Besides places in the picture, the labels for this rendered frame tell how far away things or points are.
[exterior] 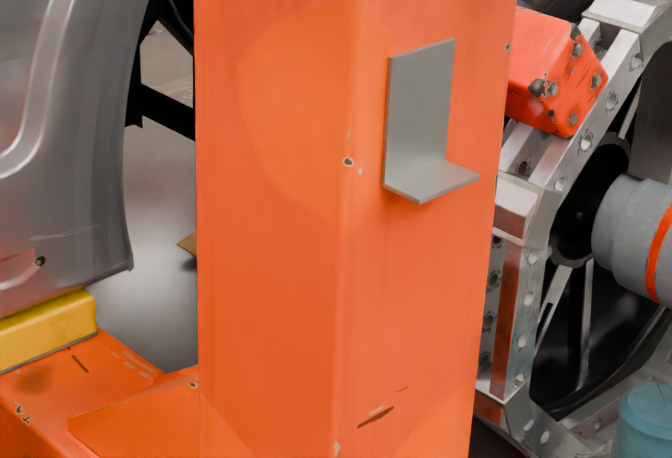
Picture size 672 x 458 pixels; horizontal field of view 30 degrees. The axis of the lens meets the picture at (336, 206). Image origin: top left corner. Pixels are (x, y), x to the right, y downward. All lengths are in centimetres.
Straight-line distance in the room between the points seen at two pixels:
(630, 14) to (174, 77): 301
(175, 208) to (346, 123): 245
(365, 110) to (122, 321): 201
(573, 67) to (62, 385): 63
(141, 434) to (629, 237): 52
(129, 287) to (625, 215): 175
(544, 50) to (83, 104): 49
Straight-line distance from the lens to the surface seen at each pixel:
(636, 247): 130
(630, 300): 160
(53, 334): 140
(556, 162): 111
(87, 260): 138
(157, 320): 275
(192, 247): 297
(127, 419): 118
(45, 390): 136
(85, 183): 134
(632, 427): 126
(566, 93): 108
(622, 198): 132
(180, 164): 346
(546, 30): 107
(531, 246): 112
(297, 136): 82
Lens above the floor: 145
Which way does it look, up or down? 27 degrees down
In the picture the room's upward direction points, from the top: 2 degrees clockwise
